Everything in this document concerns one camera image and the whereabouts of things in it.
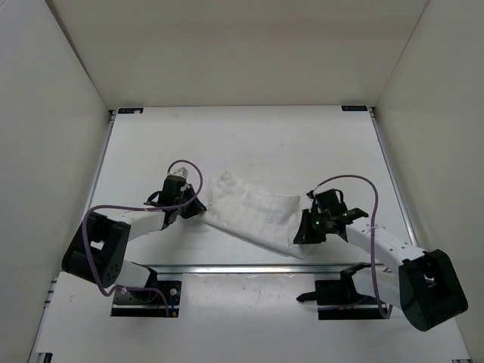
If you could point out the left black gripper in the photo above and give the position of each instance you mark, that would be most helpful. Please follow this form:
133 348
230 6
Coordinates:
197 208

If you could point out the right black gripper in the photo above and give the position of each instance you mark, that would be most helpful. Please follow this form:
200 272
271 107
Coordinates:
305 235

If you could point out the white pleated skirt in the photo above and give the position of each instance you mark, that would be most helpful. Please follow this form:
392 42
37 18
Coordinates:
254 213

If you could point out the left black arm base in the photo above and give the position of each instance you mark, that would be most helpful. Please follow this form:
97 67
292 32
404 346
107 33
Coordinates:
161 300

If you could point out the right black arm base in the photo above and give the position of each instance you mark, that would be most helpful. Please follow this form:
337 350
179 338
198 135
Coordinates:
337 299

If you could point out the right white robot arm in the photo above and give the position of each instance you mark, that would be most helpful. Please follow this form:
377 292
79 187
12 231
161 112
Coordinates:
422 284

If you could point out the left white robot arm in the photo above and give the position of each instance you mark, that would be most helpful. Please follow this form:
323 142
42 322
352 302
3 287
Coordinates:
97 250

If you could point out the left blue table label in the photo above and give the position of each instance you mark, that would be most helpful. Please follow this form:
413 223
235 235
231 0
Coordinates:
130 110

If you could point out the blue table label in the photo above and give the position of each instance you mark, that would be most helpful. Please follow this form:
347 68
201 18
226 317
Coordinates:
130 110
354 108

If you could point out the right blue table label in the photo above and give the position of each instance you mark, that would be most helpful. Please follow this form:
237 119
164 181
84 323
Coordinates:
354 108

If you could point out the aluminium table rail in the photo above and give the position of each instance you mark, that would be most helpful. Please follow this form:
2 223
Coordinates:
250 269

